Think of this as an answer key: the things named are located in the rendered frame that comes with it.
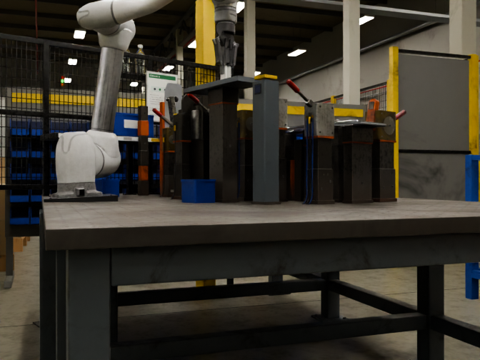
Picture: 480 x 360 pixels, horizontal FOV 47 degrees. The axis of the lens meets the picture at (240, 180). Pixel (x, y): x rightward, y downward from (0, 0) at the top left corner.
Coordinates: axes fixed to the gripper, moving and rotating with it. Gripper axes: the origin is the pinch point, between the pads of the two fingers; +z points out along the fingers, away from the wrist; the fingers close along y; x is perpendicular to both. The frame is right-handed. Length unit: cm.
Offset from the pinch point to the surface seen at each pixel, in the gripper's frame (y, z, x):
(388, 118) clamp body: 44, 17, -48
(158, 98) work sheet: 59, -8, 116
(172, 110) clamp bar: 27, 6, 64
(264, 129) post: -9.4, 24.0, -28.3
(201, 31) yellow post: 95, -57, 115
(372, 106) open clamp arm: 38, 13, -44
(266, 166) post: -8.7, 36.7, -28.7
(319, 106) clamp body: 5.6, 15.7, -41.2
